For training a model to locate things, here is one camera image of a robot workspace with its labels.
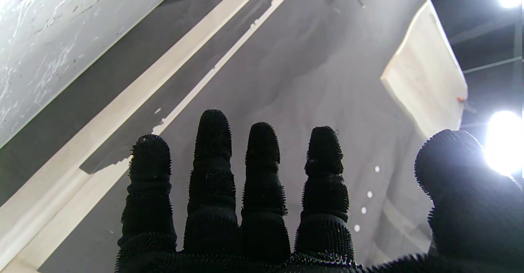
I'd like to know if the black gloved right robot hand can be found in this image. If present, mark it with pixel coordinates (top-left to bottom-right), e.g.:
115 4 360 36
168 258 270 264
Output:
116 109 524 273

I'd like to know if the cream flat panel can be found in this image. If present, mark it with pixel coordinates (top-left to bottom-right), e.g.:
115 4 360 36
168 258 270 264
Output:
381 1 468 140

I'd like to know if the light wooden shelf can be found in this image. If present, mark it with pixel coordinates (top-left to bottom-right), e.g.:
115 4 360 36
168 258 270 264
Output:
0 0 305 273

